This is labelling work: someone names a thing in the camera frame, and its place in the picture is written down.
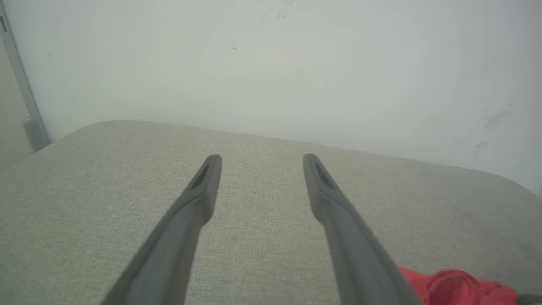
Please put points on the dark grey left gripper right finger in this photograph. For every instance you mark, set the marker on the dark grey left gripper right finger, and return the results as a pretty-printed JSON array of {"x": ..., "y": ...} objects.
[{"x": 360, "y": 262}]

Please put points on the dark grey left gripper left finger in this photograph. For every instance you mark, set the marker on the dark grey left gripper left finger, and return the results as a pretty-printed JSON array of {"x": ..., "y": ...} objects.
[{"x": 169, "y": 254}]

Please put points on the red cloth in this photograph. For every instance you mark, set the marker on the red cloth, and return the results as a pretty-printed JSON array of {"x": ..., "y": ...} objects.
[{"x": 457, "y": 289}]

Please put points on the grey metal frame post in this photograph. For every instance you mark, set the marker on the grey metal frame post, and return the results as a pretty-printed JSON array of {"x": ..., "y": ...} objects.
[{"x": 34, "y": 131}]

